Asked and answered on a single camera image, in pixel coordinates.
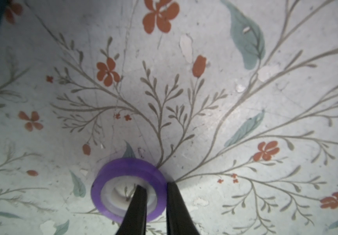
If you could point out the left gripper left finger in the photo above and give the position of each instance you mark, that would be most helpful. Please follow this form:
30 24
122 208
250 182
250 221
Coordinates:
134 222

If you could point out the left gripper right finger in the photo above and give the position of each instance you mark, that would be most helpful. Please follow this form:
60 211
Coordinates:
179 221

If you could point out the purple tape roll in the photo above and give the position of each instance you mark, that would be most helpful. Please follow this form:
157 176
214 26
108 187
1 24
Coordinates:
128 171

